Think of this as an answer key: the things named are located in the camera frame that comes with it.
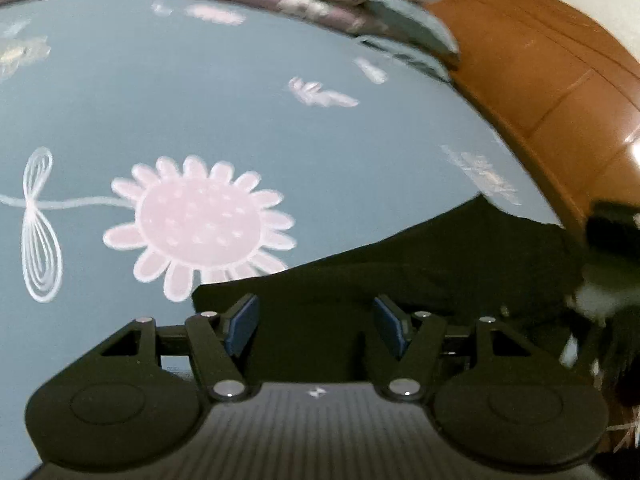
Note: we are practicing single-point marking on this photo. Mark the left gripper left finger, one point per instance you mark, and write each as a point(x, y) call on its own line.
point(142, 392)

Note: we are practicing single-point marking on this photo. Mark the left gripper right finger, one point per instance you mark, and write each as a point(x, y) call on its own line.
point(489, 393)

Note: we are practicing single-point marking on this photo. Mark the wooden headboard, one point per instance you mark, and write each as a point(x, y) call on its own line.
point(561, 91)

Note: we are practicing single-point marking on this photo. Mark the black sweatpants with drawstring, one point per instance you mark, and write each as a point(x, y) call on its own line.
point(316, 321)

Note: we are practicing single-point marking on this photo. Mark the blue patterned bed sheet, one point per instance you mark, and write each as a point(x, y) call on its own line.
point(359, 145)

